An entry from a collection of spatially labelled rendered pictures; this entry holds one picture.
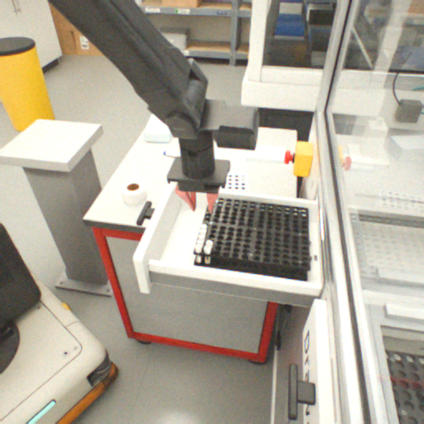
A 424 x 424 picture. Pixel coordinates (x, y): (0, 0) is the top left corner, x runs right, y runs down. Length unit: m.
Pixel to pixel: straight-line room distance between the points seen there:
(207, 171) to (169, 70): 0.21
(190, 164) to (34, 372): 0.97
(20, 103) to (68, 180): 1.89
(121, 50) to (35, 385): 1.11
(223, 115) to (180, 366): 1.20
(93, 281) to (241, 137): 1.41
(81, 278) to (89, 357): 0.61
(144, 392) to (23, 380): 0.45
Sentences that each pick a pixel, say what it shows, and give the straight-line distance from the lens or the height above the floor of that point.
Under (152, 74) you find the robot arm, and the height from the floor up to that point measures 1.26.
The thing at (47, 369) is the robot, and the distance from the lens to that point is 1.33.
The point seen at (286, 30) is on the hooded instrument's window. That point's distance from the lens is 1.38.
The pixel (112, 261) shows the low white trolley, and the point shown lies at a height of 0.57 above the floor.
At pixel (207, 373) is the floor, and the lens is 1.52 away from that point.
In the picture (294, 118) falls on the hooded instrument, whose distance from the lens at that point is 1.49.
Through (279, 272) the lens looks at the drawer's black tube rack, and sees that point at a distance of 0.69.
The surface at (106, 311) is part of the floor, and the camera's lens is 1.72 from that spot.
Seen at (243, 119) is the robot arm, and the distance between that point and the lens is 0.51.
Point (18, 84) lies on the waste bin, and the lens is 3.15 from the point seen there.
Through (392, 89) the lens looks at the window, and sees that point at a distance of 0.49.
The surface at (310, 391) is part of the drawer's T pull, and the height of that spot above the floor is 0.91.
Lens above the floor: 1.40
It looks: 42 degrees down
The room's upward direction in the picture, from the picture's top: straight up
